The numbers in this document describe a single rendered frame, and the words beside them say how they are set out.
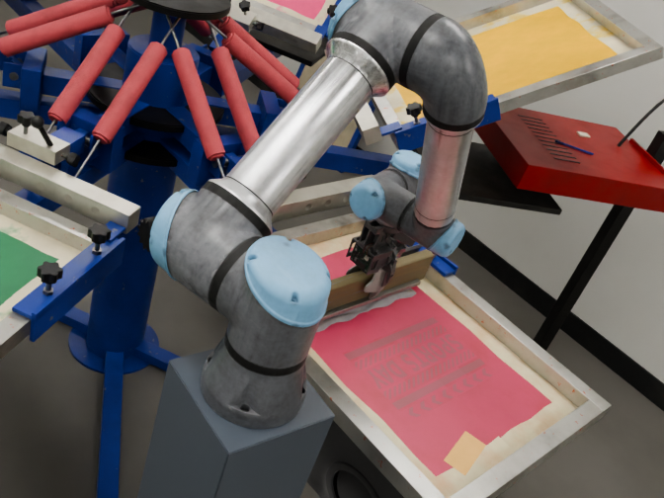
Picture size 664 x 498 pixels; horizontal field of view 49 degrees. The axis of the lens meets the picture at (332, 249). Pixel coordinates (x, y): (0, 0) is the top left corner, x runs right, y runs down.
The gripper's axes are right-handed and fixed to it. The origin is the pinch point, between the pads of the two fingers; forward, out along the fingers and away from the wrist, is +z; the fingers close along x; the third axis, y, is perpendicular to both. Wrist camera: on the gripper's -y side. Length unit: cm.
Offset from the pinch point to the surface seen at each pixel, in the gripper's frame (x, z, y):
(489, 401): 36.2, 4.8, -5.0
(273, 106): -73, -4, -27
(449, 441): 38.8, 4.4, 12.2
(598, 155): -13, -7, -124
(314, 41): -96, -13, -60
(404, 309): 6.3, 5.0, -8.9
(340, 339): 7.3, 4.4, 13.5
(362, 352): 12.4, 4.5, 11.6
